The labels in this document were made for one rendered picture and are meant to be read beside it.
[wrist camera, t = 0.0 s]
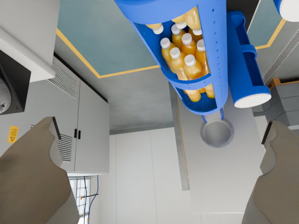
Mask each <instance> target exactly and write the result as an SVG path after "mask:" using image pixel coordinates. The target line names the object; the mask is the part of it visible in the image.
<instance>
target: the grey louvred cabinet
mask: <svg viewBox="0 0 299 224"><path fill-rule="evenodd" d="M52 68H53V69H54V70H55V71H56V73H55V78H50V79H45V80H39V81H34V82H30V83H29V88H28V94H27V99H26V105H25V110H24V112H20V113H13V114H6V115H0V157H1V156H2V155H3V154H4V152H5V151H6V150H7V149H8V148H9V147H10V146H11V145H12V144H13V143H14V142H16V141H17V140H18V139H19V138H20V137H22V136H23V135H24V134H25V133H26V132H27V131H29V130H30V129H31V128H32V127H34V126H35V125H36V124H37V123H39V122H40V121H41V120H42V119H43V118H45V117H48V116H51V117H52V116H55V119H56V122H57V126H58V129H59V132H60V135H61V140H59V142H58V147H59V150H60V153H61V157H62V160H63V162H62V164H61V167H60V168H62V169H64V170H65V171H66V172H67V174H68V176H92V175H103V174H108V173H109V104H108V101H107V99H106V98H105V97H103V96H102V95H101V94H100V93H99V92H98V91H97V90H96V89H95V88H94V87H92V86H91V85H90V84H89V83H88V82H87V81H86V80H85V79H84V78H83V77H81V76H80V75H79V74H78V73H77V72H76V71H75V70H74V69H73V68H72V67H70V66H69V65H68V64H67V63H66V62H65V61H64V60H63V59H62V58H61V57H59V56H58V55H57V54H56V53H55V52H54V53H53V62H52Z"/></svg>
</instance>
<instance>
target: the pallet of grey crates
mask: <svg viewBox="0 0 299 224"><path fill-rule="evenodd" d="M267 87H268V88H269V90H270V92H271V98H270V99H269V100H268V101H267V102H265V103H263V104H261V105H262V108H263V112H264V114H265V117H266V120H267V123H268V121H269V120H271V121H279V122H281V123H283V124H284V125H285V126H287V127H288V128H289V129H290V130H291V131H293V132H294V133H295V134H296V135H298V136H299V80H298V81H293V82H287V83H281V82H280V80H279V78H274V79H272V80H271V81H270V83H269V84H268V85H267Z"/></svg>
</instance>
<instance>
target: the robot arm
mask: <svg viewBox="0 0 299 224"><path fill-rule="evenodd" d="M10 104H11V94H10V91H9V88H8V87H7V85H6V84H5V82H4V81H3V80H2V79H1V78H0V114H1V113H3V112H4V111H6V110H7V109H8V108H9V106H10ZM59 140H61V135H60V132H59V129H58V126H57V122H56V119H55V116H52V117H51V116H48V117H45V118H43V119H42V120H41V121H40V122H39V123H37V124H36V125H35V126H34V127H32V128H31V129H30V130H29V131H27V132H26V133H25V134H24V135H23V136H22V137H20V138H19V139H18V140H17V141H16V142H14V143H13V144H12V145H11V146H10V147H9V148H8V149H7V150H6V151H5V152H4V154H3V155H2V156H1V157H0V224H78V223H79V220H80V214H79V211H78V207H77V203H76V200H75V197H74V193H73V190H72V187H71V184H70V181H69V177H68V174H67V172H66V171H65V170H64V169H62V168H60V167H61V164H62V162H63V160H62V157H61V153H60V150H59V147H58V142H59ZM261 144H263V145H264V148H265V149H266V152H265V155H264V157H263V160H262V162H261V164H260V169H261V171H262V173H263V175H261V176H259V177H258V178H257V181H256V183H255V186H254V188H253V191H252V193H251V196H250V198H249V200H248V203H247V205H246V209H245V212H244V216H243V219H242V224H299V136H298V135H296V134H295V133H294V132H293V131H291V130H290V129H289V128H288V127H287V126H285V125H284V124H283V123H281V122H279V121H271V120H269V121H268V124H267V127H266V130H265V133H264V136H263V140H262V142H261Z"/></svg>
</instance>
